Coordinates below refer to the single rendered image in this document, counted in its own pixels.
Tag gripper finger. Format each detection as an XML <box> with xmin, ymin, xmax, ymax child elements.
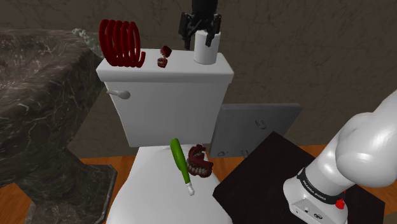
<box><xmin>204</xmin><ymin>13</ymin><xmax>223</xmax><ymax>48</ymax></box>
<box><xmin>178</xmin><ymin>11</ymin><xmax>197</xmax><ymax>51</ymax></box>

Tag white paper roll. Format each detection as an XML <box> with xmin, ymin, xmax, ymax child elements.
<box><xmin>193</xmin><ymin>30</ymin><xmax>221</xmax><ymax>66</ymax></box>

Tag small red dentures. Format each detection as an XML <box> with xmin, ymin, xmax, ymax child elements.
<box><xmin>157</xmin><ymin>45</ymin><xmax>173</xmax><ymax>69</ymax></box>

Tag red spiral coil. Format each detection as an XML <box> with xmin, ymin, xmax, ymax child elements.
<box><xmin>98</xmin><ymin>19</ymin><xmax>147</xmax><ymax>68</ymax></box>

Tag white toilet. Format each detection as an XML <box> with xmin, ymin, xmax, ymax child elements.
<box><xmin>95</xmin><ymin>48</ymin><xmax>235</xmax><ymax>224</ymax></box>

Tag pale green speckled object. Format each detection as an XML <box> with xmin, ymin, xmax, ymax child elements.
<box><xmin>71</xmin><ymin>28</ymin><xmax>105</xmax><ymax>60</ymax></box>

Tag grey flat panel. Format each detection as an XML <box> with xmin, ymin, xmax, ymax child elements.
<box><xmin>208</xmin><ymin>103</ymin><xmax>303</xmax><ymax>159</ymax></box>

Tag large dark red dentures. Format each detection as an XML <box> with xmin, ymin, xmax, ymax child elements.
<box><xmin>186</xmin><ymin>144</ymin><xmax>214</xmax><ymax>179</ymax></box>

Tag dark marble washstand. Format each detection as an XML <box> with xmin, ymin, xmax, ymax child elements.
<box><xmin>0</xmin><ymin>28</ymin><xmax>118</xmax><ymax>224</ymax></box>

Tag green bat with white handle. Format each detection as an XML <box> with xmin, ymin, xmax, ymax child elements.
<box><xmin>169</xmin><ymin>138</ymin><xmax>196</xmax><ymax>197</ymax></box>

